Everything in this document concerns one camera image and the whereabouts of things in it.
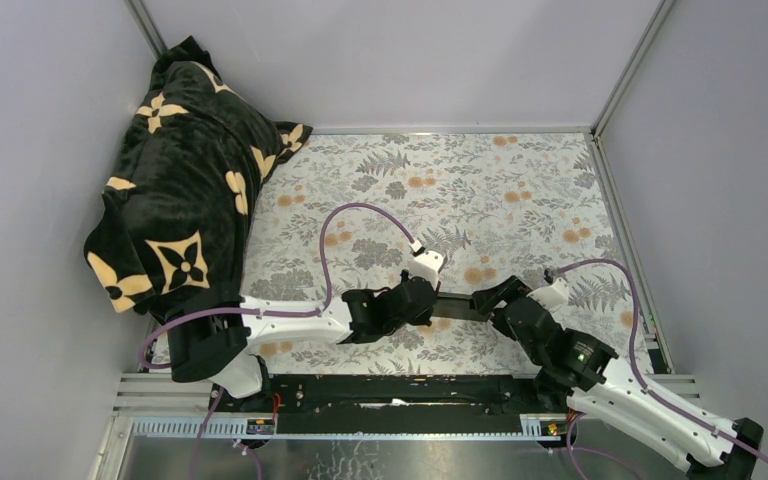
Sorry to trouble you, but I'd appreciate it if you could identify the floral tablecloth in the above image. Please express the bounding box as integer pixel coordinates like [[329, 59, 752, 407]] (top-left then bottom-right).
[[242, 133, 653, 372]]

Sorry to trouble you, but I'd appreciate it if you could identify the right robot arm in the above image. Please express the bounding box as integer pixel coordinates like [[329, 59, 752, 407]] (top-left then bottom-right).
[[471, 276, 764, 479]]

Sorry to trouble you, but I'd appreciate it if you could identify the black paper box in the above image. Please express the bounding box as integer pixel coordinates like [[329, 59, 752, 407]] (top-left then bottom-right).
[[432, 294, 488, 322]]

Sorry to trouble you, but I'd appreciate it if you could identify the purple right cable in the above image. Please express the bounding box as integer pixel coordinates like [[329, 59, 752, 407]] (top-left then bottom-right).
[[543, 257, 768, 480]]

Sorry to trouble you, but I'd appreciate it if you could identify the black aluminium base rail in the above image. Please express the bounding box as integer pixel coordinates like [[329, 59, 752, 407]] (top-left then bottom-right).
[[114, 373, 570, 440]]

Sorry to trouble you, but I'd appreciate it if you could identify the black floral blanket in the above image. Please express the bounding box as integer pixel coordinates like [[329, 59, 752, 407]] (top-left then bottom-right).
[[84, 37, 312, 317]]

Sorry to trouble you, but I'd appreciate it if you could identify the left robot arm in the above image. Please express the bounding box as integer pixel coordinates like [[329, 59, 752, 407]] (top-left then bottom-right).
[[166, 271, 439, 411]]

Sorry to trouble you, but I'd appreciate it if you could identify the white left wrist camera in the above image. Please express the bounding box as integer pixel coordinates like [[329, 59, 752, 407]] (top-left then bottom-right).
[[407, 241, 446, 286]]

